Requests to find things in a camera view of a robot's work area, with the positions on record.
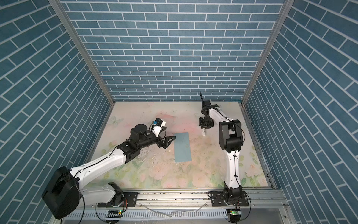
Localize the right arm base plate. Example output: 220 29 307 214
207 190 249 207

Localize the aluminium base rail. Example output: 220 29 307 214
58 189 289 211

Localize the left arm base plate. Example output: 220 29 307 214
97 192 138 208

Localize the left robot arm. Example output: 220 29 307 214
42 124 176 219

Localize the teal envelope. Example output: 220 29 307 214
174 132 192 163

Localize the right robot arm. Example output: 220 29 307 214
199 99 249 206

